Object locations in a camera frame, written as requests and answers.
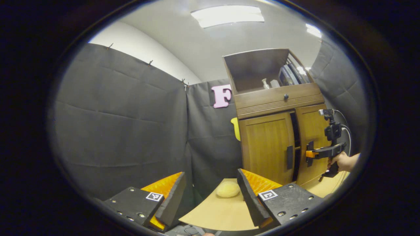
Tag wooden cabinet door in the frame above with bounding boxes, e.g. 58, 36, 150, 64
239, 112, 296, 186
295, 104, 332, 187

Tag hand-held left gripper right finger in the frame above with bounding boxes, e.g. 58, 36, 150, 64
237, 169, 324, 232

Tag black backdrop cloth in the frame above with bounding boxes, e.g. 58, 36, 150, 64
54, 39, 368, 200

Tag wooden drawer with black knob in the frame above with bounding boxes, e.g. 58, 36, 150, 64
234, 83, 325, 119

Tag wooden double-door shoe cabinet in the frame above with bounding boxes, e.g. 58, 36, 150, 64
223, 49, 332, 187

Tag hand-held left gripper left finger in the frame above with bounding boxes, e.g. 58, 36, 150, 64
102, 171, 187, 234

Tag large ceiling light panel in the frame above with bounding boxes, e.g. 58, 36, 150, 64
191, 5, 265, 29

